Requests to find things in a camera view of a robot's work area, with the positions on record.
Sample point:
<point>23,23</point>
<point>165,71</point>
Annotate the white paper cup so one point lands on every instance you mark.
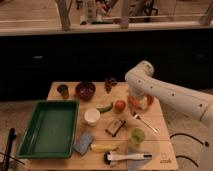
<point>92,116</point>

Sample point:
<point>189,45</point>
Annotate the dark metal cup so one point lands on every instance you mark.
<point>63,90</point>

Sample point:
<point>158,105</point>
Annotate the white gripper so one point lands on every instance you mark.
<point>134,94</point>

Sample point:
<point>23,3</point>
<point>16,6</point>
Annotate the metal fork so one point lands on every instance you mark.
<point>138,117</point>

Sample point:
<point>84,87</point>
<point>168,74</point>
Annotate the blue sponge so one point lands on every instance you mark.
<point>82,144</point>

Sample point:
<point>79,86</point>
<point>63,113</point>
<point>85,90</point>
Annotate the orange plastic bowl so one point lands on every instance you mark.
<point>149,99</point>

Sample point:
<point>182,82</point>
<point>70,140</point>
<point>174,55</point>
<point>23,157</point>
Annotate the black white eraser block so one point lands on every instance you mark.
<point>114,127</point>

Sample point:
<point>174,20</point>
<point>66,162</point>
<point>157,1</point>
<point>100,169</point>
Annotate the red orange apple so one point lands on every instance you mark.
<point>119,106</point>

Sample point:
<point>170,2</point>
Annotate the grey cloth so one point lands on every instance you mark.
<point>136,165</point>

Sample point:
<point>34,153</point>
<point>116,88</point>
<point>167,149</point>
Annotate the yellow banana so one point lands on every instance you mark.
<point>102,148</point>

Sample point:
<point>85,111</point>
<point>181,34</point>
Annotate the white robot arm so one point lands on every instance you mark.
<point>199,104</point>

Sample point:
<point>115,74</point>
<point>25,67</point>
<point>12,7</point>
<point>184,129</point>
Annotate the dark brown bowl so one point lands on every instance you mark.
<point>85,90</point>

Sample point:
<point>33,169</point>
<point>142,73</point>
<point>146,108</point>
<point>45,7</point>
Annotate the white handled brush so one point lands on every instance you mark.
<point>109,157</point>

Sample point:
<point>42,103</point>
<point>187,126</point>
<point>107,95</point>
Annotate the black stand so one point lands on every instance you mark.
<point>4,165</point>

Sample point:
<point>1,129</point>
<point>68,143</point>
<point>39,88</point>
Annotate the green plastic tray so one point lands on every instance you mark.
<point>50,133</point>

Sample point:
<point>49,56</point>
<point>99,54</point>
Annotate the green plastic cup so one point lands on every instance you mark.
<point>137,136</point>

